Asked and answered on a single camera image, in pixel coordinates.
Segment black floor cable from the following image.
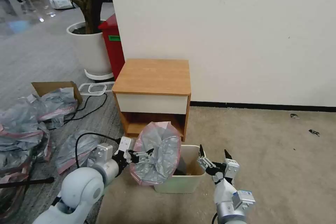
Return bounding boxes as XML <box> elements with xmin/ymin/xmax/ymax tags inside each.
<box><xmin>48</xmin><ymin>93</ymin><xmax>108</xmax><ymax>131</ymax></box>

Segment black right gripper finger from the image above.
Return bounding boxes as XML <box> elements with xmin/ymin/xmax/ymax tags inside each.
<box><xmin>223</xmin><ymin>149</ymin><xmax>237</xmax><ymax>164</ymax></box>
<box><xmin>197</xmin><ymin>144</ymin><xmax>218</xmax><ymax>174</ymax></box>

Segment cream plastic trash can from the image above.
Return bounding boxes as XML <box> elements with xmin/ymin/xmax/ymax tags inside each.
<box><xmin>153</xmin><ymin>144</ymin><xmax>207</xmax><ymax>194</ymax></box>

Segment red plastic bin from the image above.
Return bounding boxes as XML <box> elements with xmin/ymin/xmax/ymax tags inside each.
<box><xmin>98</xmin><ymin>14</ymin><xmax>126</xmax><ymax>81</ymax></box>

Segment brown tree trunk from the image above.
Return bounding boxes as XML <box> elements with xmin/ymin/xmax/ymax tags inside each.
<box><xmin>33</xmin><ymin>0</ymin><xmax>109</xmax><ymax>35</ymax></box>

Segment brown cardboard box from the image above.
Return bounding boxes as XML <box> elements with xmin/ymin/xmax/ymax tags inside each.
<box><xmin>31</xmin><ymin>81</ymin><xmax>83</xmax><ymax>105</ymax></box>

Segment wooden nightstand white drawer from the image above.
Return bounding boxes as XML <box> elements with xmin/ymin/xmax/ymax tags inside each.
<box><xmin>112</xmin><ymin>59</ymin><xmax>191</xmax><ymax>142</ymax></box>

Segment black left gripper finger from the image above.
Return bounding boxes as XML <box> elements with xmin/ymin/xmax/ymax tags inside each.
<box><xmin>132</xmin><ymin>148</ymin><xmax>155</xmax><ymax>158</ymax></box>
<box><xmin>131</xmin><ymin>155</ymin><xmax>152</xmax><ymax>166</ymax></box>

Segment black robot wrist cable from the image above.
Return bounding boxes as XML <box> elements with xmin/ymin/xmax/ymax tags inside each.
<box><xmin>74</xmin><ymin>132</ymin><xmax>124</xmax><ymax>170</ymax></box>

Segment black rod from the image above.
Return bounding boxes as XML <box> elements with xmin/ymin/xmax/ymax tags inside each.
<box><xmin>0</xmin><ymin>177</ymin><xmax>55</xmax><ymax>189</ymax></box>

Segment white round plant pot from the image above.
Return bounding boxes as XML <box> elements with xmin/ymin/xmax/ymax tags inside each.
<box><xmin>66</xmin><ymin>21</ymin><xmax>115</xmax><ymax>81</ymax></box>

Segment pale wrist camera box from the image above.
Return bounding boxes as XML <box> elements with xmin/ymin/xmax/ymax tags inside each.
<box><xmin>119</xmin><ymin>137</ymin><xmax>137</xmax><ymax>154</ymax></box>
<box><xmin>225</xmin><ymin>159</ymin><xmax>240</xmax><ymax>180</ymax></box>

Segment white printed box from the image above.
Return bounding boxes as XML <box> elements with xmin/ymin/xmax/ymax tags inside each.
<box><xmin>48</xmin><ymin>0</ymin><xmax>77</xmax><ymax>10</ymax></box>

